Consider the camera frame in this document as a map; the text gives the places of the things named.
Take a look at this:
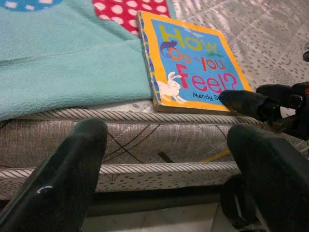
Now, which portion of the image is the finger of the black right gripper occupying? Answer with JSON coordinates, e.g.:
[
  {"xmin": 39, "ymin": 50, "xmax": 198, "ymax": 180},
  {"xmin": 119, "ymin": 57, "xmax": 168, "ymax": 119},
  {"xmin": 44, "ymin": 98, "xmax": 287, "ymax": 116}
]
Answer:
[
  {"xmin": 255, "ymin": 84, "xmax": 295, "ymax": 108},
  {"xmin": 220, "ymin": 88, "xmax": 281, "ymax": 122}
]

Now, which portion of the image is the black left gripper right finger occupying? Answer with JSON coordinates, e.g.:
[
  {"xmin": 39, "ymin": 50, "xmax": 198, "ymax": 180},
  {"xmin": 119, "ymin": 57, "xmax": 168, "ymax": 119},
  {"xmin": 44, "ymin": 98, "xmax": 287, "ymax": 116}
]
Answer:
[{"xmin": 226, "ymin": 123, "xmax": 309, "ymax": 232}]

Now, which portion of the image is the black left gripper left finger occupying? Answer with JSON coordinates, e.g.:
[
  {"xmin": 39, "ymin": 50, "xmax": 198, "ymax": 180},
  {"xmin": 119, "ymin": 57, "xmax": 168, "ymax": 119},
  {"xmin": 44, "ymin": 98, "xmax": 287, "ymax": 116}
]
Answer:
[{"xmin": 0, "ymin": 117, "xmax": 109, "ymax": 232}]

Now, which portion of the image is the colourful children's board book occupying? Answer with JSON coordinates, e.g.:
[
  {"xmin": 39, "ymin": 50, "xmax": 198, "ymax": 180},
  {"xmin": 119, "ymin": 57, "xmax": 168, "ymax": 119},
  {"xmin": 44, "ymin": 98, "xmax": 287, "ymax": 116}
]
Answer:
[{"xmin": 136, "ymin": 11, "xmax": 254, "ymax": 115}]

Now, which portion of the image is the grey quilted mattress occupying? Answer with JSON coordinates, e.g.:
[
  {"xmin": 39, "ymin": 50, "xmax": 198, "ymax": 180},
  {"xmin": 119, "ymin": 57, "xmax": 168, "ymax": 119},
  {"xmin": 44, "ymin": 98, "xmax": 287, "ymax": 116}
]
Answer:
[{"xmin": 0, "ymin": 0, "xmax": 309, "ymax": 201}]

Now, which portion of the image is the teal blanket with dotted patches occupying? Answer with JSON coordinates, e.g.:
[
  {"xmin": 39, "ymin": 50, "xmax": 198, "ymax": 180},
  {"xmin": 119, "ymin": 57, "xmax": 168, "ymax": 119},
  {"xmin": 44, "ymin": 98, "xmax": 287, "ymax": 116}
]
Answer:
[{"xmin": 0, "ymin": 0, "xmax": 177, "ymax": 121}]

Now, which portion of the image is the black bed frame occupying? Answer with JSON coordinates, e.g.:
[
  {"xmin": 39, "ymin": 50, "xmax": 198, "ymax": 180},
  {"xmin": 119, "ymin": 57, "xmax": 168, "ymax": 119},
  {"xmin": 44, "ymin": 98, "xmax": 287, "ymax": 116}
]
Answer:
[{"xmin": 0, "ymin": 186, "xmax": 242, "ymax": 218}]

